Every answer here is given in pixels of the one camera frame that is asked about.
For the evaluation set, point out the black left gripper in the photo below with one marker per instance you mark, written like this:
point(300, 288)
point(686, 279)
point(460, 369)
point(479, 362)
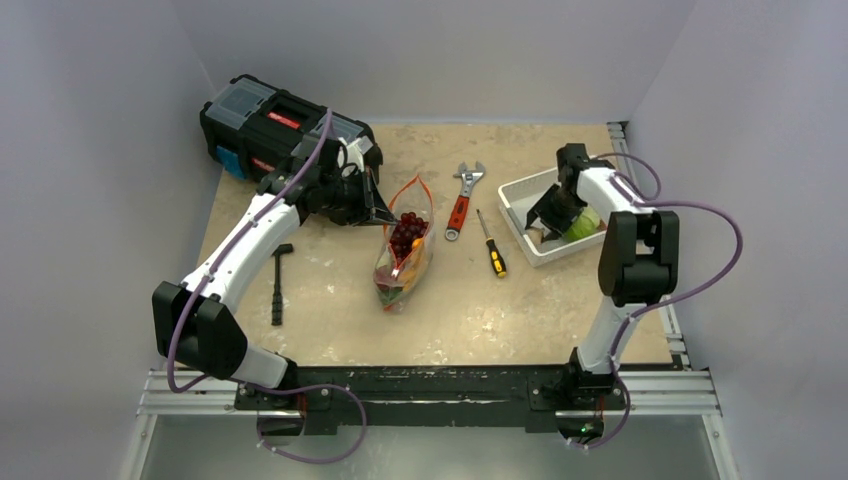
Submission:
point(371, 209)

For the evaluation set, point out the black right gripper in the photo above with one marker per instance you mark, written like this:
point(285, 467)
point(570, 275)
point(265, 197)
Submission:
point(556, 208)

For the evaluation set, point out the purple toy grapes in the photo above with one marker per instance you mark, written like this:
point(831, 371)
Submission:
point(411, 226)

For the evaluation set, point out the brown toy mushroom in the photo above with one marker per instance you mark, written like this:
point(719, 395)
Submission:
point(536, 235)

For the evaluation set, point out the white plastic basket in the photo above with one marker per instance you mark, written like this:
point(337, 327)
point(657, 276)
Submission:
point(516, 199)

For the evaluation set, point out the clear zip top bag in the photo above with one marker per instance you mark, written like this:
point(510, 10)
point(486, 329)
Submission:
point(414, 196)

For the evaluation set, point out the orange toy pepper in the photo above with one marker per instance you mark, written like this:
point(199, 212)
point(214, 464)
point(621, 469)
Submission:
point(411, 267)

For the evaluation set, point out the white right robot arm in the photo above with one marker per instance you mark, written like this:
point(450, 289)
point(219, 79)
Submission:
point(638, 264)

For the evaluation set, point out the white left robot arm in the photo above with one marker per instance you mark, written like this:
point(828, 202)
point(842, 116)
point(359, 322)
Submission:
point(194, 319)

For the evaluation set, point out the green toy cabbage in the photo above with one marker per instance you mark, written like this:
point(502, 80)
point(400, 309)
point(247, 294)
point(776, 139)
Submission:
point(588, 223)

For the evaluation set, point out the yellow black screwdriver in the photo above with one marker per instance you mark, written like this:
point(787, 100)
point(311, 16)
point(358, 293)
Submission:
point(495, 257)

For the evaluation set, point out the black hammer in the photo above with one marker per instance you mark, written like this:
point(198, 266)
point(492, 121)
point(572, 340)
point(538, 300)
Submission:
point(277, 301)

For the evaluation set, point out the black plastic toolbox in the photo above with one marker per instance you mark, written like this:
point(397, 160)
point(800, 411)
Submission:
point(253, 129)

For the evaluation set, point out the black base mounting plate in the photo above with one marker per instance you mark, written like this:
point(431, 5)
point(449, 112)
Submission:
point(547, 398)

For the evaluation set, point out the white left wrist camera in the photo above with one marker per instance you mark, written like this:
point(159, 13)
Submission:
point(351, 158)

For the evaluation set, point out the red handled adjustable wrench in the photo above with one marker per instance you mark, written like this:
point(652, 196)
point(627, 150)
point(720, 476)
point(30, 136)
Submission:
point(469, 177)

